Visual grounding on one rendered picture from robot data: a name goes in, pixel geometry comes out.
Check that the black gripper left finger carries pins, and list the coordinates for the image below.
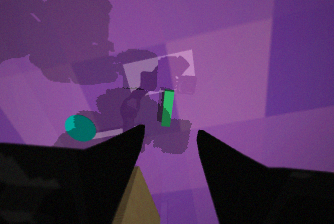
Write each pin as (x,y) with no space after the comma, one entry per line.
(97,176)

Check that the dark green post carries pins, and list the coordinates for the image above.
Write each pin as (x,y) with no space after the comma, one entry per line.
(167,107)

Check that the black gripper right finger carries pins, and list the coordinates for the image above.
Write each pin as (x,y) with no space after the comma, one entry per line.
(245,191)

